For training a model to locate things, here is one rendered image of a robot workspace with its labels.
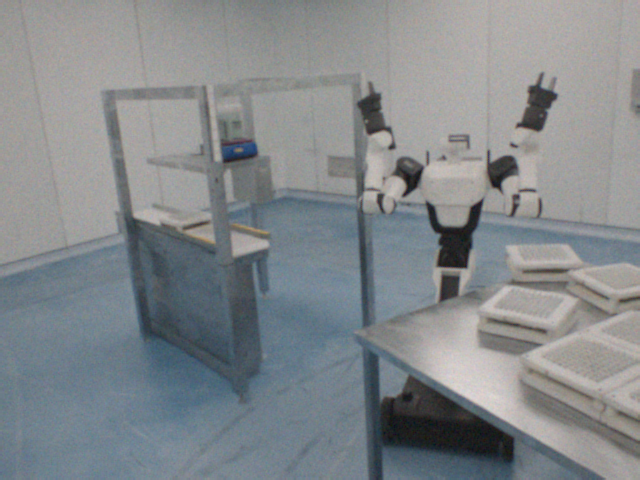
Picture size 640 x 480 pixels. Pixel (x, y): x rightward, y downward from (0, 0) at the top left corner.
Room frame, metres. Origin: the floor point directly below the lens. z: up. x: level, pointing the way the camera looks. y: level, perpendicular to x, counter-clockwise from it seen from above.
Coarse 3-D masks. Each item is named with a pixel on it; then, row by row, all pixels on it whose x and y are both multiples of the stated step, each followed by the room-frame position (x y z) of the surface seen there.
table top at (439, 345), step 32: (544, 288) 2.01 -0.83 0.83; (416, 320) 1.82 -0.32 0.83; (448, 320) 1.80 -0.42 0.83; (576, 320) 1.72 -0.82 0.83; (384, 352) 1.62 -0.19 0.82; (416, 352) 1.59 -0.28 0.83; (448, 352) 1.57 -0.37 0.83; (480, 352) 1.56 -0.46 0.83; (512, 352) 1.55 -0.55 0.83; (448, 384) 1.39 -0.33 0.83; (480, 384) 1.38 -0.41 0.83; (512, 384) 1.37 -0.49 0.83; (480, 416) 1.28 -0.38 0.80; (512, 416) 1.23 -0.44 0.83; (544, 416) 1.22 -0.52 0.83; (576, 416) 1.21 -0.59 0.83; (544, 448) 1.12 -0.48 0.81; (576, 448) 1.09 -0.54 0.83; (608, 448) 1.08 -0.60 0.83
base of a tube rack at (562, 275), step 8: (512, 264) 2.23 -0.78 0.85; (512, 272) 2.15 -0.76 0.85; (536, 272) 2.12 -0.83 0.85; (552, 272) 2.10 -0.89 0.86; (560, 272) 2.10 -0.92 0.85; (520, 280) 2.09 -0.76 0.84; (528, 280) 2.09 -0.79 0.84; (536, 280) 2.08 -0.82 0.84; (544, 280) 2.08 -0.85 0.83; (552, 280) 2.07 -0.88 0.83; (560, 280) 2.07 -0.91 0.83; (568, 280) 2.06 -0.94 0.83
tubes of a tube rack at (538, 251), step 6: (522, 246) 2.27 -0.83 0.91; (528, 246) 2.27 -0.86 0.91; (540, 246) 2.25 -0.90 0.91; (546, 246) 2.25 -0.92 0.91; (552, 246) 2.24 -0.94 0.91; (528, 252) 2.21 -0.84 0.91; (534, 252) 2.20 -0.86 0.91; (540, 252) 2.19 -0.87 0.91; (546, 252) 2.18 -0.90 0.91; (552, 252) 2.18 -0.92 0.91; (558, 252) 2.17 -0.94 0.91; (528, 258) 2.14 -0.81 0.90; (552, 258) 2.13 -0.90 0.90; (546, 270) 2.13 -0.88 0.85
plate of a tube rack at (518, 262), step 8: (512, 248) 2.29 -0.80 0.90; (568, 248) 2.24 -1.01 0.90; (512, 256) 2.19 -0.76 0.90; (520, 256) 2.19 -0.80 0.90; (576, 256) 2.14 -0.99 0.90; (520, 264) 2.09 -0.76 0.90; (528, 264) 2.09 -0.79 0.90; (536, 264) 2.08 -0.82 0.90; (544, 264) 2.08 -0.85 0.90; (552, 264) 2.07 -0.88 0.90; (560, 264) 2.07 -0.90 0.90; (568, 264) 2.06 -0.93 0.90; (576, 264) 2.06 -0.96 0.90
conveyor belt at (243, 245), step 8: (152, 208) 3.98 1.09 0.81; (136, 216) 3.78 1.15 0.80; (144, 216) 3.76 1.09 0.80; (152, 216) 3.75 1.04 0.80; (160, 216) 3.73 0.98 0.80; (200, 232) 3.26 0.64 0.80; (208, 232) 3.24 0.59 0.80; (232, 232) 3.21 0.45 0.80; (232, 240) 3.04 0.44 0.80; (240, 240) 3.03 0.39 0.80; (248, 240) 3.02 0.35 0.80; (256, 240) 3.01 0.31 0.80; (264, 240) 2.99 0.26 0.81; (232, 248) 2.90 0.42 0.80; (240, 248) 2.89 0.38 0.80; (248, 248) 2.91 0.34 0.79; (256, 248) 2.93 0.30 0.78; (264, 248) 2.97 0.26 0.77; (240, 256) 2.87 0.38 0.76
